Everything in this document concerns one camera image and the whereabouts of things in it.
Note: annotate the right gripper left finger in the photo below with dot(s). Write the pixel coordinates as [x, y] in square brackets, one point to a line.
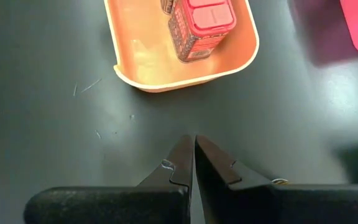
[166, 202]

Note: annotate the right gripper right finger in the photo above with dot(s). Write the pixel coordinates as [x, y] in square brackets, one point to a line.
[244, 202]

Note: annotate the orange plastic bin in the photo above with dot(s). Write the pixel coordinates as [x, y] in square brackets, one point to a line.
[148, 56]

